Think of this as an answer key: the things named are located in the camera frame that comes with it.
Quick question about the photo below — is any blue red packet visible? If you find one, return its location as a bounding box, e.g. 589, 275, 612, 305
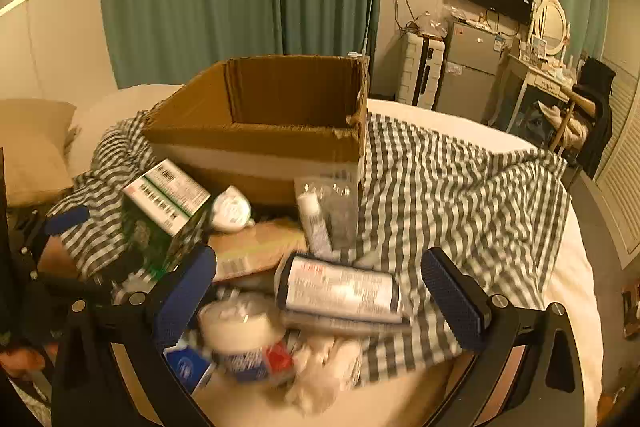
215, 341, 297, 385

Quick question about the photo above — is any green medicine box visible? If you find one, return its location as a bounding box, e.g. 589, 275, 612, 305
121, 158, 213, 278

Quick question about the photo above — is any crumpled white tissue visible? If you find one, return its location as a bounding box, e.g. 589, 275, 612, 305
285, 337, 363, 413

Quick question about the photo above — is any beige pillow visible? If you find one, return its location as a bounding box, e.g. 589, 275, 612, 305
0, 99, 78, 208

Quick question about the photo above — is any grey checked blanket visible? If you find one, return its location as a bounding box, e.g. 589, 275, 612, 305
47, 109, 571, 388

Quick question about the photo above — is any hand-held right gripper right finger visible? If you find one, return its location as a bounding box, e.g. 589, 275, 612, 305
422, 248, 586, 427

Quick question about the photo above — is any white suitcase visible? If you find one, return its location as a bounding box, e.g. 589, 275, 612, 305
397, 32, 446, 110

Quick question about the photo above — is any black wall cable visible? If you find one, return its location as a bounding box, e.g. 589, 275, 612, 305
394, 0, 417, 32

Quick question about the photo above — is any wooden chair with black clothes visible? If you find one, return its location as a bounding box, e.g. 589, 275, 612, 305
575, 57, 618, 180

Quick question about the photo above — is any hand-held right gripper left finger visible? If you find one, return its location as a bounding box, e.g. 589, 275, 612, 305
52, 246, 217, 427

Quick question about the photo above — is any small white tube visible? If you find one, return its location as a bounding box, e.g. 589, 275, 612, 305
297, 192, 332, 254

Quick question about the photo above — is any white plush toy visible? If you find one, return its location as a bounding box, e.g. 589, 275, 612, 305
210, 186, 256, 233

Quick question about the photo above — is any white dressing table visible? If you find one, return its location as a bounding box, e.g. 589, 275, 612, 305
487, 52, 576, 158

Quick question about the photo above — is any flat brown envelope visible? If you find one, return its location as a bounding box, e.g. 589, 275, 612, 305
207, 219, 308, 283

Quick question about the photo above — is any grey fridge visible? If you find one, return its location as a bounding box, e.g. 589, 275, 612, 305
435, 21, 506, 125

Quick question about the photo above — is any white wardrobe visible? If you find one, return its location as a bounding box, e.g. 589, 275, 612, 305
592, 0, 640, 268

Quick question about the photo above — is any plastic bag on fridge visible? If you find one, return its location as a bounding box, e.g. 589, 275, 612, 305
415, 12, 449, 40

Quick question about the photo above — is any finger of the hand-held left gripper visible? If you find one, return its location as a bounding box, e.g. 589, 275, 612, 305
17, 206, 90, 278

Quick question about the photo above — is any white round jar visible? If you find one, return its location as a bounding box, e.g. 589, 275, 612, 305
197, 296, 287, 360

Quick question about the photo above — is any black white labelled box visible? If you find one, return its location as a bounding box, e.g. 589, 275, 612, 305
274, 253, 403, 325

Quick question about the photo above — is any blue tissue packet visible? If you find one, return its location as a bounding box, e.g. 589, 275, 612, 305
164, 342, 217, 395

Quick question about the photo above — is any oval vanity mirror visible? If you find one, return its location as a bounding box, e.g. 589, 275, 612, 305
527, 0, 571, 55

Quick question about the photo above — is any cardboard box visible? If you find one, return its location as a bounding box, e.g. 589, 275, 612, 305
142, 54, 371, 208

